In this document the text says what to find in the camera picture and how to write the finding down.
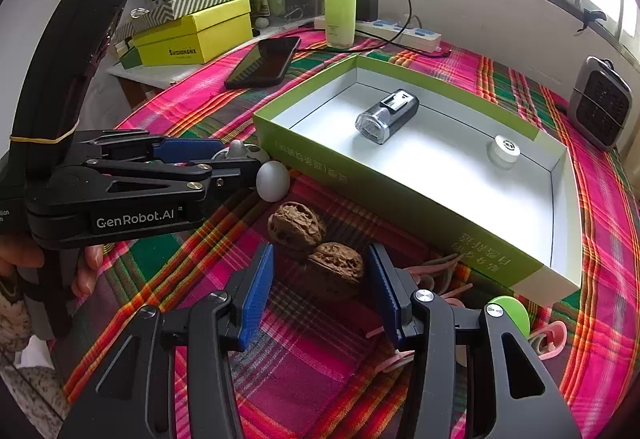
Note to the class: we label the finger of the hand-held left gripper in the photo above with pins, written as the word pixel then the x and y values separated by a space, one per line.
pixel 185 150
pixel 200 175

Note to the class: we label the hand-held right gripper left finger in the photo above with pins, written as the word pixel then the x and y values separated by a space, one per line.
pixel 257 289

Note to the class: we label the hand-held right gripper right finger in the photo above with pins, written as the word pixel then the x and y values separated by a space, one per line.
pixel 385 299

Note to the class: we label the white round base with knob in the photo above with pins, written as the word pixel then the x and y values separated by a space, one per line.
pixel 235 150

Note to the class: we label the brown walnut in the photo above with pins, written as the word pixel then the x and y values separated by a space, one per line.
pixel 296 229
pixel 334 271

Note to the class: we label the white knob with pin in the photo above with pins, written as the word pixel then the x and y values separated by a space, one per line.
pixel 272 181

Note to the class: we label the green and white box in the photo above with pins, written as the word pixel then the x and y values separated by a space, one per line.
pixel 440 159

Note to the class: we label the person's left hand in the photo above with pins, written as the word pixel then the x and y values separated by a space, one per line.
pixel 87 274

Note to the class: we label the plaid tablecloth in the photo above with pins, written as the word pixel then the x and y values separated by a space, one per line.
pixel 325 384

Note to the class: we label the yellow cardboard box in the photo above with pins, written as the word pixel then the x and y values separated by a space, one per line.
pixel 195 36

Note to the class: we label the black smartphone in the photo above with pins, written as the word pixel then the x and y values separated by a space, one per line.
pixel 265 61

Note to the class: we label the small white ball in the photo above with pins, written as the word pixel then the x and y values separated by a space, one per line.
pixel 261 22

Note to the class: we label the light green round object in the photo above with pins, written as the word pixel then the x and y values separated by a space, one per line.
pixel 270 1

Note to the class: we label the grey clear handheld device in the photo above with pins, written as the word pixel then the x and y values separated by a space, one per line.
pixel 387 116

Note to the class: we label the white round cap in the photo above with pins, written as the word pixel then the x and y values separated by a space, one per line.
pixel 504 149

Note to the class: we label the light green bottle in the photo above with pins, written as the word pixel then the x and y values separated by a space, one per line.
pixel 340 9

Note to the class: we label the black charger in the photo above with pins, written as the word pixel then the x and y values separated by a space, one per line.
pixel 367 5

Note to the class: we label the white and blue power strip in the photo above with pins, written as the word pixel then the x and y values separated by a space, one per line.
pixel 420 35

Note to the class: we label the small grey heater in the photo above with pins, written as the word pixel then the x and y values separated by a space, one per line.
pixel 602 106

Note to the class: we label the black window clip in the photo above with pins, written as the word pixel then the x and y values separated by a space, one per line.
pixel 592 18

